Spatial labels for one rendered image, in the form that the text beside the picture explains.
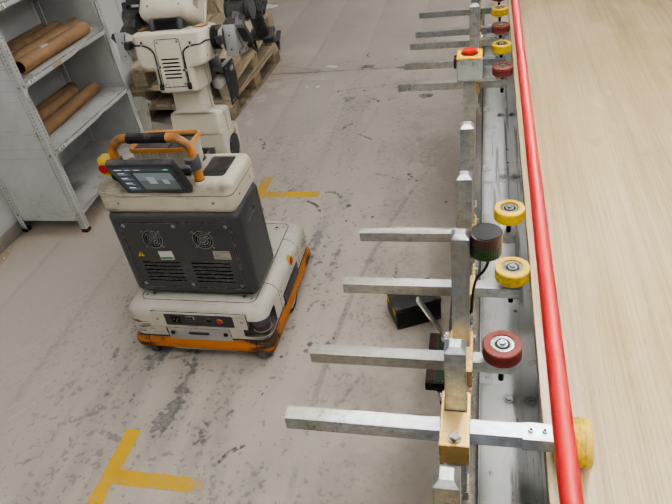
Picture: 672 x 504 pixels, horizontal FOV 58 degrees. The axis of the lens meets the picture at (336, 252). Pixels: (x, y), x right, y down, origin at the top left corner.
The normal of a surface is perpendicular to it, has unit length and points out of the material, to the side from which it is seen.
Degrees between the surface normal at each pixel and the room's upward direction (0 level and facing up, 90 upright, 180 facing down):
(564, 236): 0
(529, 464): 0
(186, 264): 90
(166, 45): 82
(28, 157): 90
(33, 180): 90
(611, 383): 0
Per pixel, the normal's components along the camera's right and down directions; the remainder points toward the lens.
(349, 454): -0.13, -0.79
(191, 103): -0.22, 0.50
